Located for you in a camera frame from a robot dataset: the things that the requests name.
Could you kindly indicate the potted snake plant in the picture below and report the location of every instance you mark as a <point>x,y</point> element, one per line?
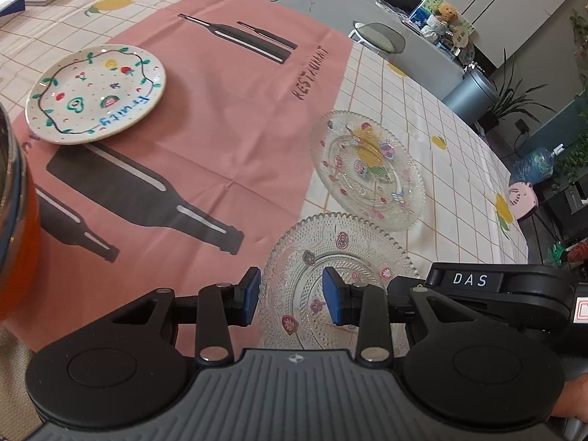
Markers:
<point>505,96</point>

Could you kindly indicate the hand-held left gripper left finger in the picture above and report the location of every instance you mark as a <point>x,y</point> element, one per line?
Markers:
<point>250,296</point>

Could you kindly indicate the grey stool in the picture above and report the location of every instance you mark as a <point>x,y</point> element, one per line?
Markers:
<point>381,36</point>

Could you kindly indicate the blue water jug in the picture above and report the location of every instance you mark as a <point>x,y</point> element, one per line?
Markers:
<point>533,165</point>

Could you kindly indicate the teddy bear in white basket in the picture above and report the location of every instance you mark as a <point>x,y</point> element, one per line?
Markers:
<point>445,11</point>

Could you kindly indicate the blue and green painting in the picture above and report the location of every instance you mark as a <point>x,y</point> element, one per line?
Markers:
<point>422,9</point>

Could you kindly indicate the blue and white box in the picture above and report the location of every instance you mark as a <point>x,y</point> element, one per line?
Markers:
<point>9,9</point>

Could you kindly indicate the person's right forearm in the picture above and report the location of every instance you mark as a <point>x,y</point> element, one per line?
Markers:
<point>574,399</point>

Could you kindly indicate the glass plate pink flower print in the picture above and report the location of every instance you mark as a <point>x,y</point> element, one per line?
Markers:
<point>298,262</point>

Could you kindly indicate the glass plate yellow fruit print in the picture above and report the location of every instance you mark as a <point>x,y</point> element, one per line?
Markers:
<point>367,170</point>

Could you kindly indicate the beige hand fan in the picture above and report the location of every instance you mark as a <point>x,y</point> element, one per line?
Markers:
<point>463,36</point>

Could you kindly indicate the orange steel bowl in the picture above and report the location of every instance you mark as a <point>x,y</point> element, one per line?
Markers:
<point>18,262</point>

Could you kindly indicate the grey trash can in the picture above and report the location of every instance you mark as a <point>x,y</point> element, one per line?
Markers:
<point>468,96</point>

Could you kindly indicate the white fruit painted plate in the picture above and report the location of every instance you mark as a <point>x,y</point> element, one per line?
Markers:
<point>92,96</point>

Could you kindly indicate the pink fan heater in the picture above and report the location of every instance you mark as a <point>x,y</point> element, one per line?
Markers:
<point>523,197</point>

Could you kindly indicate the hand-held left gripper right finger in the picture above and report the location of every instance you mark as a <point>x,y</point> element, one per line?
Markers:
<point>333,296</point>

